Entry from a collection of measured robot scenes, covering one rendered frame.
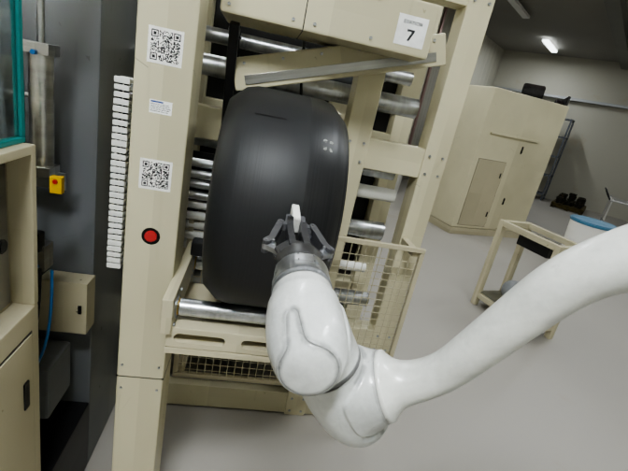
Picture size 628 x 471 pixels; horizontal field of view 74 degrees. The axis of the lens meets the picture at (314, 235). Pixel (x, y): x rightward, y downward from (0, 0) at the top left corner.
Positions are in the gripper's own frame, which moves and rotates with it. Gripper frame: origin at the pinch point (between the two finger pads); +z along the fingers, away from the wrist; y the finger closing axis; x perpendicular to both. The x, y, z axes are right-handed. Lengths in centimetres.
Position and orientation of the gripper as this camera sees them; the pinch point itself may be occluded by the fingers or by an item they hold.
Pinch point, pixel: (294, 218)
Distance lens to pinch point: 83.8
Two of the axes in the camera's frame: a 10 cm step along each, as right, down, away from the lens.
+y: -9.7, -1.5, -1.7
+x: -2.1, 8.7, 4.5
